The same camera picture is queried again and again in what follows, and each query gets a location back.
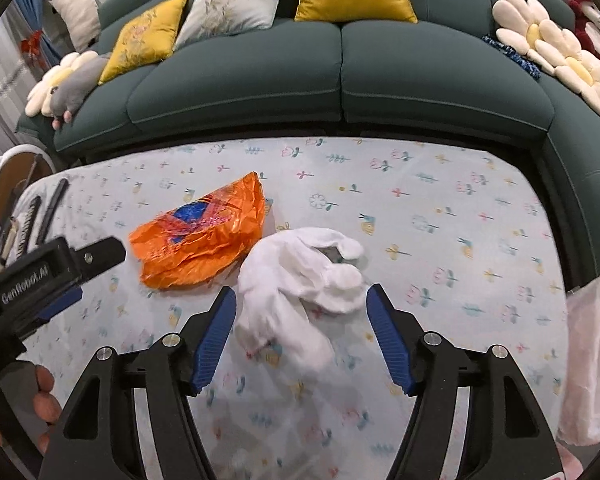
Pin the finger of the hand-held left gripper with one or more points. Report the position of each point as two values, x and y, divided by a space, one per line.
102 256
60 302

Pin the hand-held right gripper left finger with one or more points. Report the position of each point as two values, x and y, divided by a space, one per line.
215 340

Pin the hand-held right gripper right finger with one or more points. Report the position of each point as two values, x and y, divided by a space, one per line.
387 340

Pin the orange wrapper with blue print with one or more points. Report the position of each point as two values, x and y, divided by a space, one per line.
200 250

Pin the pink plastic bag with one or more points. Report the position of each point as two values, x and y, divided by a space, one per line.
590 350

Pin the person's left hand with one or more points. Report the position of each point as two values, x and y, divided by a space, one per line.
46 405

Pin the black slender tool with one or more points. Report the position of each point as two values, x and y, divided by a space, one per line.
2 247
52 210
27 225

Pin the round wooden stool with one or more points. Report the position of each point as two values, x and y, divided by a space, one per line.
5 165

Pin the floral tablecloth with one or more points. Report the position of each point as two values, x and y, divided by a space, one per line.
430 210

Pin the grey plush toy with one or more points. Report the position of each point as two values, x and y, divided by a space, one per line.
75 90

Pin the white flower cushion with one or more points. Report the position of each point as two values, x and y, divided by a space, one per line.
55 77
532 32
577 67

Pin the curtain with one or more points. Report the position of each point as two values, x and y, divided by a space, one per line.
0 85

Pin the red hanging ornament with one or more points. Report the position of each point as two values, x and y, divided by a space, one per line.
32 45

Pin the pink fabric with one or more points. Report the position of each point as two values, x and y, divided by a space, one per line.
572 465

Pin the small yellow embroidered cushion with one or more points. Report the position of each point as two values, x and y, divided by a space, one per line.
140 35

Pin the panda plush toy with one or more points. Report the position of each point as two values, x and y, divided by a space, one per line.
75 15

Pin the dark green sofa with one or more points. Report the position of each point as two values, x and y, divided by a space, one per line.
405 70

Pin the silver embroidered cushion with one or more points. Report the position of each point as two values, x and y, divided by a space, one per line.
230 5

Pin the blue beaded item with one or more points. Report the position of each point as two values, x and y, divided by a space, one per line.
510 55

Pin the red plush toy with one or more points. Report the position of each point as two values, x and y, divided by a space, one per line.
590 15

